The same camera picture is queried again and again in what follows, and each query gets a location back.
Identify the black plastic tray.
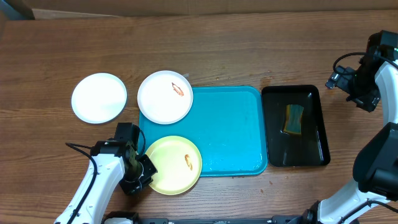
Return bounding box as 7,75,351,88
261,85,331,167

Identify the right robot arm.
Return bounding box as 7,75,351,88
291,30,397,223

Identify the yellow plate with sauce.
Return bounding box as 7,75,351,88
146,136,203,195

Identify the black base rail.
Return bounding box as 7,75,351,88
102,211,360,224

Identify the green yellow sponge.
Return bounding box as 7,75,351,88
282,105,304,135

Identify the teal plastic tray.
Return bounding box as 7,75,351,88
139,86,267,177

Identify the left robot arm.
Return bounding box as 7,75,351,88
55,139,157,224

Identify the white plate upper left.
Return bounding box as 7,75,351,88
137,70,193,124

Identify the white plate with sauce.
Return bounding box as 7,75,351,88
71,73,127,124

